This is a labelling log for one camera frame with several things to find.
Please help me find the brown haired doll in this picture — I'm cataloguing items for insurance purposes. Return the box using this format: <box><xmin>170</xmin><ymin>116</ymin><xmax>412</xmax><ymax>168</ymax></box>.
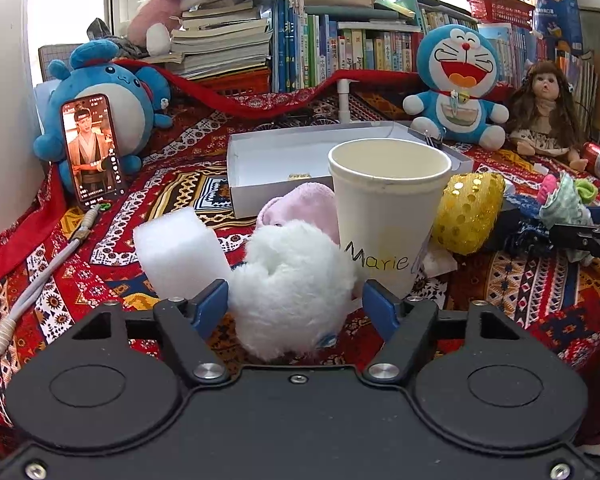
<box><xmin>507</xmin><ymin>61</ymin><xmax>589</xmax><ymax>171</ymax></box>

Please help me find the pink plush toy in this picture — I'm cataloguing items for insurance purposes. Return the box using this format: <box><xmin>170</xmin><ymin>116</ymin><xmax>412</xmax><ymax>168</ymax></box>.
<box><xmin>126</xmin><ymin>0</ymin><xmax>218</xmax><ymax>57</ymax></box>

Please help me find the white lanyard cord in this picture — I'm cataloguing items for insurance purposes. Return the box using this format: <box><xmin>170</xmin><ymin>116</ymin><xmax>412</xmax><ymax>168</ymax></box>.
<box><xmin>0</xmin><ymin>203</ymin><xmax>105</xmax><ymax>380</ymax></box>

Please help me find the grey plush toy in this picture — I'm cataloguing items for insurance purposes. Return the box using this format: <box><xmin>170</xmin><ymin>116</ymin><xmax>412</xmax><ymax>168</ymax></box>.
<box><xmin>86</xmin><ymin>17</ymin><xmax>146</xmax><ymax>58</ymax></box>

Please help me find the dark blue patterned cloth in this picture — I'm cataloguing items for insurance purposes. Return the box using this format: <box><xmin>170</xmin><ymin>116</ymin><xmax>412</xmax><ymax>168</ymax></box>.
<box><xmin>502</xmin><ymin>192</ymin><xmax>556</xmax><ymax>261</ymax></box>

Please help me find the grey grid cutting mat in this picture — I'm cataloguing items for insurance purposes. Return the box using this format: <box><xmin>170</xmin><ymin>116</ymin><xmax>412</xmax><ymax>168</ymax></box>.
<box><xmin>38</xmin><ymin>42</ymin><xmax>88</xmax><ymax>83</ymax></box>

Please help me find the orange plastic crate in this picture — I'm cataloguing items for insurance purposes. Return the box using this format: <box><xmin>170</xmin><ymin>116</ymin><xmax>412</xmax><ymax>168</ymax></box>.
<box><xmin>192</xmin><ymin>67</ymin><xmax>272</xmax><ymax>96</ymax></box>

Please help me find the row of standing books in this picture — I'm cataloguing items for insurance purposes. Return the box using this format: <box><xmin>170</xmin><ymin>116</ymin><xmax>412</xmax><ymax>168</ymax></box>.
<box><xmin>270</xmin><ymin>0</ymin><xmax>600</xmax><ymax>126</ymax></box>

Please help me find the miniature bicycle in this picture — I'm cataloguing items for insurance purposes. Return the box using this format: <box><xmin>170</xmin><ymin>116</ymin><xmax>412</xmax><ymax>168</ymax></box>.
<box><xmin>252</xmin><ymin>110</ymin><xmax>341</xmax><ymax>131</ymax></box>

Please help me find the white foam block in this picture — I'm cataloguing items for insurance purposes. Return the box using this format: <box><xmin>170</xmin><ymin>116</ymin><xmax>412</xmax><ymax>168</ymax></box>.
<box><xmin>132</xmin><ymin>208</ymin><xmax>233</xmax><ymax>301</ymax></box>

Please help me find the stack of lying books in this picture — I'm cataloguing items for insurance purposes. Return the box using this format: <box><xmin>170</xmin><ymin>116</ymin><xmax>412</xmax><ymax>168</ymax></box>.
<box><xmin>150</xmin><ymin>0</ymin><xmax>286</xmax><ymax>81</ymax></box>

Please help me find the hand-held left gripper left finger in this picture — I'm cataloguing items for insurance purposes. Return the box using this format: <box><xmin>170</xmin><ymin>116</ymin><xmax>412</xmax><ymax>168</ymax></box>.
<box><xmin>82</xmin><ymin>279</ymin><xmax>230</xmax><ymax>387</ymax></box>

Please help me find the white shallow cardboard box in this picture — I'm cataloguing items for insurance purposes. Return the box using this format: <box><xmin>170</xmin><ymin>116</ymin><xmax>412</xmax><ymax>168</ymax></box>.
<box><xmin>226</xmin><ymin>121</ymin><xmax>475</xmax><ymax>219</ymax></box>

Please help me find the gold sequin cloth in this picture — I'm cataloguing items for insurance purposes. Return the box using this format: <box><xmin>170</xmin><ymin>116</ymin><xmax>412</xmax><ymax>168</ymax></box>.
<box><xmin>431</xmin><ymin>172</ymin><xmax>507</xmax><ymax>256</ymax></box>

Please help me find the white fluffy plush ball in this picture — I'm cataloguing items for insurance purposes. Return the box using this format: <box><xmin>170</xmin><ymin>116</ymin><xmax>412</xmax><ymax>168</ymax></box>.
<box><xmin>228</xmin><ymin>220</ymin><xmax>357</xmax><ymax>362</ymax></box>

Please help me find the blue cat plush toy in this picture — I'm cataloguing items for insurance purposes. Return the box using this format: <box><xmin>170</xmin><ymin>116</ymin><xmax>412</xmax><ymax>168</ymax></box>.
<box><xmin>403</xmin><ymin>24</ymin><xmax>510</xmax><ymax>151</ymax></box>

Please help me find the pale green white cloth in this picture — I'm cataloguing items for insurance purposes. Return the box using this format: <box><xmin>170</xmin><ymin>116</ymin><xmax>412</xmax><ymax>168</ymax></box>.
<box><xmin>539</xmin><ymin>175</ymin><xmax>599</xmax><ymax>266</ymax></box>

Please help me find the blue printed box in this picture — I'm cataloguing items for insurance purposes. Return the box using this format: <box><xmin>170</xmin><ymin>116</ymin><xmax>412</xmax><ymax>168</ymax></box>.
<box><xmin>532</xmin><ymin>0</ymin><xmax>584</xmax><ymax>53</ymax></box>

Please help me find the blue round plush toy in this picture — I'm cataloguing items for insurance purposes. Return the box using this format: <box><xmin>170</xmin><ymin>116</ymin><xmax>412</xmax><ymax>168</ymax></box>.
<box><xmin>33</xmin><ymin>40</ymin><xmax>173</xmax><ymax>181</ymax></box>

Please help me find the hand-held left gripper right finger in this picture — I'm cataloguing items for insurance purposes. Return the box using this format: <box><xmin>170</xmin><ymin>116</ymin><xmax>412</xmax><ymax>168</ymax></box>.
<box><xmin>363</xmin><ymin>280</ymin><xmax>514</xmax><ymax>387</ymax></box>

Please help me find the smartphone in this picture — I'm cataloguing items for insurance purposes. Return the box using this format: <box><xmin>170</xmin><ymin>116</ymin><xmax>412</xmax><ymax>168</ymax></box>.
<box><xmin>61</xmin><ymin>93</ymin><xmax>128</xmax><ymax>211</ymax></box>

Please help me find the white paper cup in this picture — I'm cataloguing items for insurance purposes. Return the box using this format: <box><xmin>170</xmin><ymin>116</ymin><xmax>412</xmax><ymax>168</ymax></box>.
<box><xmin>328</xmin><ymin>139</ymin><xmax>453</xmax><ymax>301</ymax></box>

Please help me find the red plastic basket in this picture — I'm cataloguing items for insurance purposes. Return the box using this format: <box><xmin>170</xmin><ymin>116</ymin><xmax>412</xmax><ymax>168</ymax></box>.
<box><xmin>467</xmin><ymin>0</ymin><xmax>536</xmax><ymax>25</ymax></box>

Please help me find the white plastic pipe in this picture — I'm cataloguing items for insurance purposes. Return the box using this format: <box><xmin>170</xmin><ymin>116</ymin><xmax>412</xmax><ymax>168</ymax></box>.
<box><xmin>337</xmin><ymin>79</ymin><xmax>353</xmax><ymax>125</ymax></box>

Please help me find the white crumpled paper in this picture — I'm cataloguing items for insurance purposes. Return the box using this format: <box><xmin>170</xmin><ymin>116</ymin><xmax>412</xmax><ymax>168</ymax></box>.
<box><xmin>419</xmin><ymin>240</ymin><xmax>460</xmax><ymax>279</ymax></box>

